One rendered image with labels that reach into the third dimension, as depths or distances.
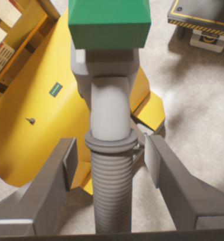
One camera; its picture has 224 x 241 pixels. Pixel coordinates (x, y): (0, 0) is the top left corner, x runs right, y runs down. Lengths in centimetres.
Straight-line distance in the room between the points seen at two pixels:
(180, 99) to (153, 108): 45
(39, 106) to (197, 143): 119
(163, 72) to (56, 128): 117
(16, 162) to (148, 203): 106
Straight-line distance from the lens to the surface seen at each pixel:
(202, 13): 157
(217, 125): 156
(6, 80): 120
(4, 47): 89
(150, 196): 151
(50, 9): 93
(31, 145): 78
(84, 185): 122
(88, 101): 16
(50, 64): 84
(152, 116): 116
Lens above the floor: 148
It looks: 71 degrees down
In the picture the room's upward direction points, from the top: 53 degrees counter-clockwise
